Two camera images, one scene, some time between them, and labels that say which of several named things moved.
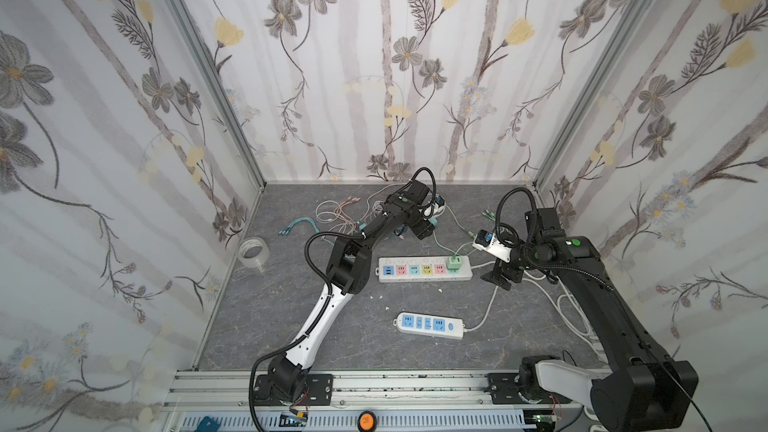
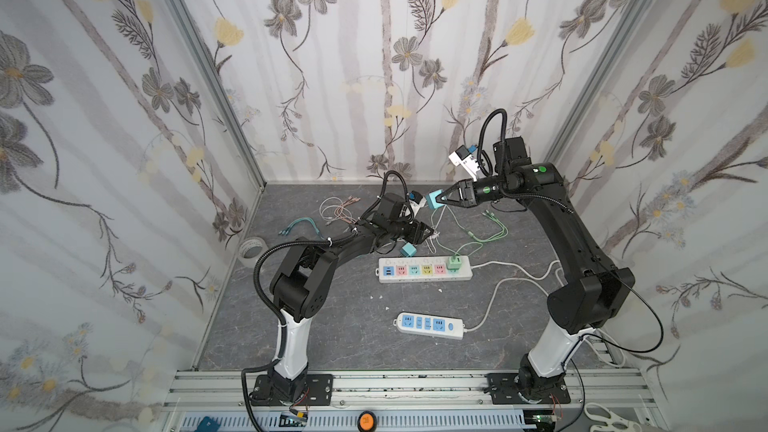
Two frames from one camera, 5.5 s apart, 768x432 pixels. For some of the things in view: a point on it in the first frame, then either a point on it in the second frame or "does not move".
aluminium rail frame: (223, 401) does not move
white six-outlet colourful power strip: (422, 269) does not move
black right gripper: (504, 270) -> (463, 192)
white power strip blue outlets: (440, 326) does not move
